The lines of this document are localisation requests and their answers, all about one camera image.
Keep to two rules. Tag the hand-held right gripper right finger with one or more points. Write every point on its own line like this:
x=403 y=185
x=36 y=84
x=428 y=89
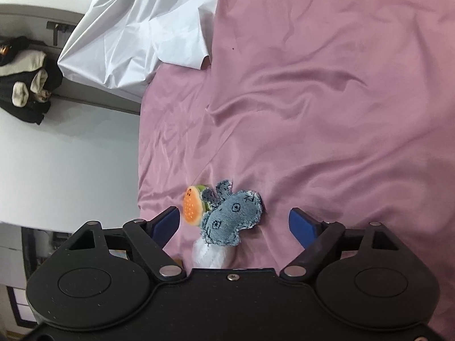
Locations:
x=302 y=225

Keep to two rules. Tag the dark clothes bundle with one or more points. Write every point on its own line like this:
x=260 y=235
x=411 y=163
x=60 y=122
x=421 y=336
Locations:
x=21 y=78

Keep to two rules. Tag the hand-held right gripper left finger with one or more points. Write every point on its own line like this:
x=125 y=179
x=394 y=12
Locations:
x=167 y=222

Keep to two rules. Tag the denim elephant toy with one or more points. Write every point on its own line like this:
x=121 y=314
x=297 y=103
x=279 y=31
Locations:
x=231 y=220

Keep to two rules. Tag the burger plush toy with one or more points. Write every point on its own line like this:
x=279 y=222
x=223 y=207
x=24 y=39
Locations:
x=192 y=206

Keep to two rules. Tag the white cloth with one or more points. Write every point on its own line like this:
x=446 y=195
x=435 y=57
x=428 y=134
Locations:
x=213 y=255

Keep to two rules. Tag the pink bed sheet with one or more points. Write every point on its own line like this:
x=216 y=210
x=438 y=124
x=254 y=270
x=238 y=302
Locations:
x=320 y=113

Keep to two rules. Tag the white cover sheet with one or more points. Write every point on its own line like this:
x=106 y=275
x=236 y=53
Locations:
x=142 y=32

